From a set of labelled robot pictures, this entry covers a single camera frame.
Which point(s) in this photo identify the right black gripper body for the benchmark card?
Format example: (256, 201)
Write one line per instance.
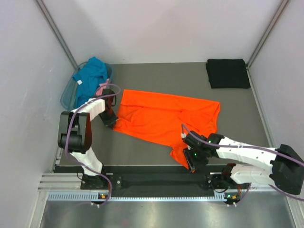
(195, 158)

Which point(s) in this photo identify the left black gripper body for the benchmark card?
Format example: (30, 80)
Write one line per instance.
(108, 116)

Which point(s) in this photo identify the orange t shirt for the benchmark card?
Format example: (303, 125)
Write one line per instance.
(157, 118)

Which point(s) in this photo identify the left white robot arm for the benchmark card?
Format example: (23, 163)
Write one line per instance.
(75, 130)

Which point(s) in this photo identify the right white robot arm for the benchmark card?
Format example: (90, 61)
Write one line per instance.
(281, 167)

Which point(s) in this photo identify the pink cloth in bin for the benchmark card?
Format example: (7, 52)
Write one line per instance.
(101, 87)

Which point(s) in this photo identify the teal t shirt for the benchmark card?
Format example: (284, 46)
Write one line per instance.
(88, 79)

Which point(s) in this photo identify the translucent blue plastic bin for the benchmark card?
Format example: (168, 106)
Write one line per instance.
(68, 97)

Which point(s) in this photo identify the folded black t shirt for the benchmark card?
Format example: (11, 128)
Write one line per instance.
(227, 73)

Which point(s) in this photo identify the aluminium frame rail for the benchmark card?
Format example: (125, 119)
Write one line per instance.
(59, 182)

